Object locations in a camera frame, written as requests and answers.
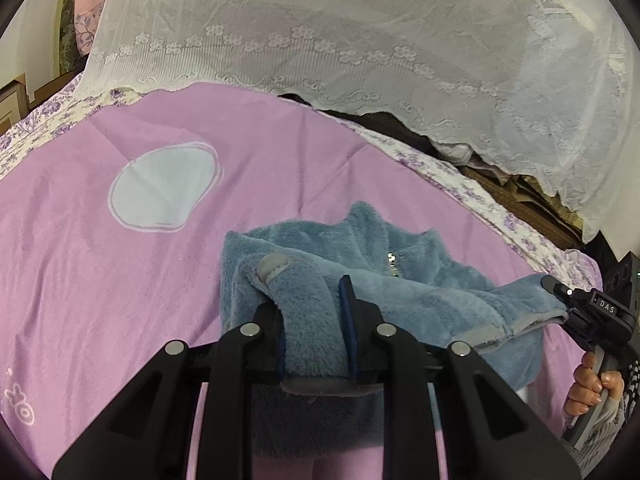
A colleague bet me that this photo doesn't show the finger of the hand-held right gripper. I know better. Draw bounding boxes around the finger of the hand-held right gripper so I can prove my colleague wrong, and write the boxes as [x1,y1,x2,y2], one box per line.
[565,310,601,356]
[541,275,588,311]

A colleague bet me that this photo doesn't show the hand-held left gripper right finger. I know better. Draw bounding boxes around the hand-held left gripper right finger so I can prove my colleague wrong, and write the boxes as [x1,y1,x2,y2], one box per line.
[338,275,583,480]

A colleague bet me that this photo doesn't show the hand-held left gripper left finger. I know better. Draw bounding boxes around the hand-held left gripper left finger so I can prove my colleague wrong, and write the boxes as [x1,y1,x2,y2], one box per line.
[51,305,288,480]

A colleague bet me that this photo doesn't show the blue fleece jacket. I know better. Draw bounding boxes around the blue fleece jacket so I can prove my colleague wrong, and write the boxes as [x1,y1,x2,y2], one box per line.
[221,201,571,458]

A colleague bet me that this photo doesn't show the person's right hand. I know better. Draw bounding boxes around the person's right hand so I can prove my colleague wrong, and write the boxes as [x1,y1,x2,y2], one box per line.
[565,360,626,418]

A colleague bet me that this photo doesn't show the purple floral bed sheet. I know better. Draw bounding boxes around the purple floral bed sheet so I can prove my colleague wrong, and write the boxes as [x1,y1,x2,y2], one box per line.
[0,72,603,281]

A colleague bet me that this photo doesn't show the pink printed blanket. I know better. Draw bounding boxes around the pink printed blanket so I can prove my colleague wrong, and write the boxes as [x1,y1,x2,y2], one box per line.
[0,82,603,480]

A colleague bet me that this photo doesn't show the white lace cover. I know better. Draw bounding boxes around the white lace cover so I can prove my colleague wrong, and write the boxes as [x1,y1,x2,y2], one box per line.
[82,0,633,241]

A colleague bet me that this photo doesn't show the wooden cabinet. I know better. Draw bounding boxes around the wooden cabinet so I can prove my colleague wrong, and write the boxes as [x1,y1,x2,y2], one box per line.
[0,72,76,133]

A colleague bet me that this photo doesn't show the dark patterned cloth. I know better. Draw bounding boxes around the dark patterned cloth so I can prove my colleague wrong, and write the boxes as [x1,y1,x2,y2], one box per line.
[57,0,86,73]

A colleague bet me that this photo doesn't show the pink floral quilt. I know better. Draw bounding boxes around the pink floral quilt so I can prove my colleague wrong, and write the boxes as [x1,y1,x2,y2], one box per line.
[74,0,118,56]

